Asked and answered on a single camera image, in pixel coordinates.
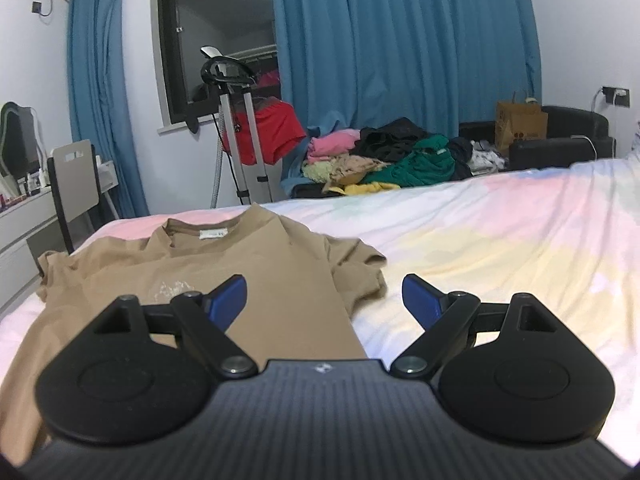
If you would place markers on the dark window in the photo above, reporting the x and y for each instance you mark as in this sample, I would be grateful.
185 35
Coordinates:
220 15

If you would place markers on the black sofa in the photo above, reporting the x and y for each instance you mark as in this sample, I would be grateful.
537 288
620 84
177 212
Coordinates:
565 147

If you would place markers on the black wall switch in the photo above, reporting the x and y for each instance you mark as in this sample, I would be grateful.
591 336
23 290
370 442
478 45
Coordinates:
36 6

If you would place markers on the pastel tie-dye bed sheet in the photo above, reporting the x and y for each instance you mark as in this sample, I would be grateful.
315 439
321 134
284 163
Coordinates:
500 240

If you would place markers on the dark backpack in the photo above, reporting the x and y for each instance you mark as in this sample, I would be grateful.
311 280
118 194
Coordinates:
17 135

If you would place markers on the black garment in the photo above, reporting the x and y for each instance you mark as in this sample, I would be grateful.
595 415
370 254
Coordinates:
390 140

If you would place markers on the narrow blue curtain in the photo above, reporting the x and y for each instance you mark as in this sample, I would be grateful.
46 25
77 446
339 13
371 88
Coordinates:
102 85

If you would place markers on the red garment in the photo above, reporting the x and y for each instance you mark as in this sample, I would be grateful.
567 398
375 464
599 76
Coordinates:
270 130

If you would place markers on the pale yellow fuzzy garment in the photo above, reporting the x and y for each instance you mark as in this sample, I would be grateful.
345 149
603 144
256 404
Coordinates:
316 172

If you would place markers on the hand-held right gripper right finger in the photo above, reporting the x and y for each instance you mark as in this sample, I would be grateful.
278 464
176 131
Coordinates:
420 299

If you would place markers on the grey backed chair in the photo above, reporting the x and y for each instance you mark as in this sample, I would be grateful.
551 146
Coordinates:
75 180

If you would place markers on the white printed garment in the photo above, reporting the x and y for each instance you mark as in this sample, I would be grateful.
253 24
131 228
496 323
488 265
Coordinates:
487 160

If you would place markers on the garment steamer stand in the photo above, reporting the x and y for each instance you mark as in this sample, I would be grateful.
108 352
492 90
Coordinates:
230 105

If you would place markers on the brown paper bag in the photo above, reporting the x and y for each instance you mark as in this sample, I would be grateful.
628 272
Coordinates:
520 122

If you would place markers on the green garment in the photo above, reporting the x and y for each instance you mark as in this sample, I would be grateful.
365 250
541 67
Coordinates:
417 167

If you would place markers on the wide blue curtain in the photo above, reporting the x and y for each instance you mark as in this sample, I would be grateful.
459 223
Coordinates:
400 50

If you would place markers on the tan t-shirt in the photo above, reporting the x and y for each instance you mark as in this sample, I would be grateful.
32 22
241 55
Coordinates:
290 270

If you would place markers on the wall socket with charger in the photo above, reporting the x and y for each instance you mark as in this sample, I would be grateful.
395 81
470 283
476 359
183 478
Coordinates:
616 95

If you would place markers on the pink garment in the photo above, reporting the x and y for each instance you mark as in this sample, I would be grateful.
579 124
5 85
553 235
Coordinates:
330 144

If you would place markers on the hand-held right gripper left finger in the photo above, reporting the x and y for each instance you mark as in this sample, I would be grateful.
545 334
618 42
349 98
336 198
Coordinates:
230 299

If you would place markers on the beige garment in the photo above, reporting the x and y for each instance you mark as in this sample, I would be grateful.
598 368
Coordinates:
355 167

